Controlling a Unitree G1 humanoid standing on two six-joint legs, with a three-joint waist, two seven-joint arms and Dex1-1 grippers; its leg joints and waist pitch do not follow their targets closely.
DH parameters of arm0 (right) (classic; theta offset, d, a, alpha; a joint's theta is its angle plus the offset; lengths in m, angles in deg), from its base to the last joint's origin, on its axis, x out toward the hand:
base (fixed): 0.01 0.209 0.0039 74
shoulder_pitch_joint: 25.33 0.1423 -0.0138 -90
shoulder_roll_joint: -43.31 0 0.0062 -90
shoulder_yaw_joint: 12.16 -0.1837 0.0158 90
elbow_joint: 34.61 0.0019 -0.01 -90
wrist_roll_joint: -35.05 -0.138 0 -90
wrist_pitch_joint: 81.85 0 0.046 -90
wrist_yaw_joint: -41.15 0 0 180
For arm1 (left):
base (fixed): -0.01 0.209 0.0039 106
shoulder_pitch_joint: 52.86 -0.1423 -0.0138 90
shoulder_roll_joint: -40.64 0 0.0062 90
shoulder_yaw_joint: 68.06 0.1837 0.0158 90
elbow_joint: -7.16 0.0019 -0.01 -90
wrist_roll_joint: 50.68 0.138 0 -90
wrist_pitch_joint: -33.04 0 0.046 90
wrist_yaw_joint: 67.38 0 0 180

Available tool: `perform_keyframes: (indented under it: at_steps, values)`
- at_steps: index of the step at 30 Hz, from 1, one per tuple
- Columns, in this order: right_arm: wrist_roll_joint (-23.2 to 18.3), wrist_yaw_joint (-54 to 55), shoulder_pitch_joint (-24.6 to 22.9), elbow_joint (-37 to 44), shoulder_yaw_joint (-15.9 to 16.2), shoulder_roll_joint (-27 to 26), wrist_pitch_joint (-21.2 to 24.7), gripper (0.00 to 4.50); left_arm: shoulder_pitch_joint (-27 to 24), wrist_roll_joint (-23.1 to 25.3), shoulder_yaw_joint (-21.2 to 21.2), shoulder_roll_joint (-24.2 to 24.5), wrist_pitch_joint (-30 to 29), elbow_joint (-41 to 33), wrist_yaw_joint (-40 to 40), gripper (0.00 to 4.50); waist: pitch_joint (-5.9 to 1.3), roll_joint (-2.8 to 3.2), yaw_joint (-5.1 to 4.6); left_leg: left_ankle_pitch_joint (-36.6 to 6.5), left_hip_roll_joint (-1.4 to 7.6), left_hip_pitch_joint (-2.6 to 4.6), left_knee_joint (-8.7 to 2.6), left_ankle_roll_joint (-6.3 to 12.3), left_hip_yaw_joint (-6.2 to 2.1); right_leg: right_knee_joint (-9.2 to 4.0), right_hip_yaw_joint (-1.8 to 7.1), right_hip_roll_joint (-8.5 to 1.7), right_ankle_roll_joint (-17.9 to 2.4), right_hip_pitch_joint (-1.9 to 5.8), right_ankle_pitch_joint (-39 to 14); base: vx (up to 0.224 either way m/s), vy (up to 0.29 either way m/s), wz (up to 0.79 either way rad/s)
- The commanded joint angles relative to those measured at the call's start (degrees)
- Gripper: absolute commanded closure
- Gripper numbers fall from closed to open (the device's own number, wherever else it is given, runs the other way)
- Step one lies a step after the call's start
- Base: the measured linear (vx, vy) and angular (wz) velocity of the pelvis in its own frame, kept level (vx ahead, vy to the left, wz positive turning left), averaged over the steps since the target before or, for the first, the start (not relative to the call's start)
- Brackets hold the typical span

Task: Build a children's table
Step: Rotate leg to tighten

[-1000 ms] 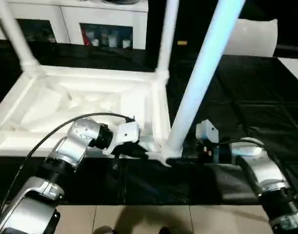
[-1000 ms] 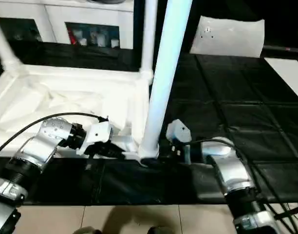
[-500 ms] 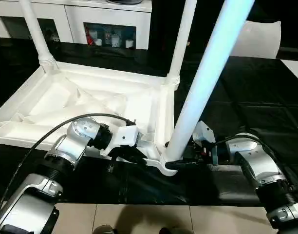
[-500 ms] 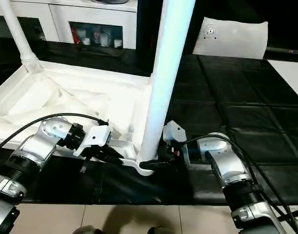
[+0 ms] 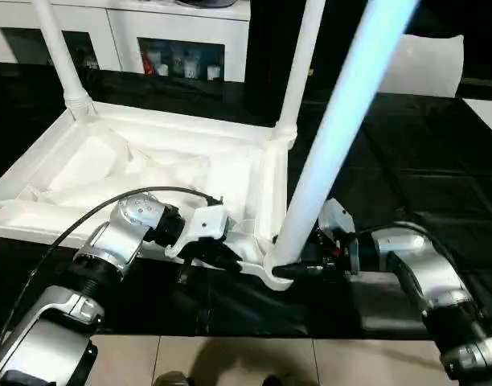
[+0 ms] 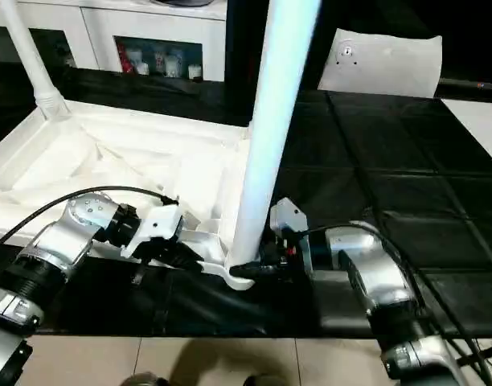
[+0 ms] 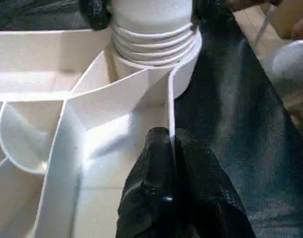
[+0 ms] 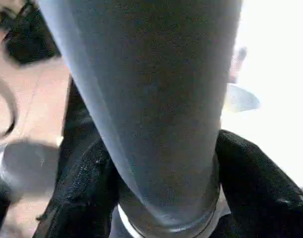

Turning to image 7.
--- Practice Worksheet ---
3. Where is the white plastic table leg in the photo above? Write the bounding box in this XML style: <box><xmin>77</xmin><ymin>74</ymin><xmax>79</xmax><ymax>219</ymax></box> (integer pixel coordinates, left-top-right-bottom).
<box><xmin>107</xmin><ymin>0</ymin><xmax>201</xmax><ymax>68</ymax></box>

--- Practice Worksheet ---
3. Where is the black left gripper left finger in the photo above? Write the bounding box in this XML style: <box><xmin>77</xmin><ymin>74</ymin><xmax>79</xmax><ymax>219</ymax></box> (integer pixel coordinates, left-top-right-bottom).
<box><xmin>115</xmin><ymin>126</ymin><xmax>177</xmax><ymax>238</ymax></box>

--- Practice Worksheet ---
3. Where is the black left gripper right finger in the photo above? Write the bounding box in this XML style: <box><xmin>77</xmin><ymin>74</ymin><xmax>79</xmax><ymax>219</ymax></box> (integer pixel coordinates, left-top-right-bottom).
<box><xmin>173</xmin><ymin>128</ymin><xmax>256</xmax><ymax>238</ymax></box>

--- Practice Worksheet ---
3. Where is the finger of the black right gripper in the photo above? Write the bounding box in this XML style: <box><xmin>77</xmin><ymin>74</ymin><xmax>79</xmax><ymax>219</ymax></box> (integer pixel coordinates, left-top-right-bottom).
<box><xmin>78</xmin><ymin>0</ymin><xmax>113</xmax><ymax>32</ymax></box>
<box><xmin>193</xmin><ymin>0</ymin><xmax>236</xmax><ymax>32</ymax></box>

